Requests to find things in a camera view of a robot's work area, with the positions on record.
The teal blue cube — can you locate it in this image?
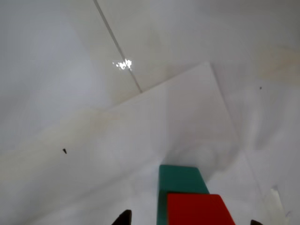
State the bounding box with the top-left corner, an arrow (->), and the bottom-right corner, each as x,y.
156,165 -> 210,225

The beige masking tape strip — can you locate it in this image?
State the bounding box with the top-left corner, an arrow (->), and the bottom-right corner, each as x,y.
256,46 -> 300,85
269,185 -> 286,213
91,0 -> 169,94
0,106 -> 124,162

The red cube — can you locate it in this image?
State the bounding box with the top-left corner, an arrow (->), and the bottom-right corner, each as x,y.
166,193 -> 236,225

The white paper sheet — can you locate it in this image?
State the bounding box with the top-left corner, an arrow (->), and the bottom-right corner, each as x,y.
0,62 -> 270,225

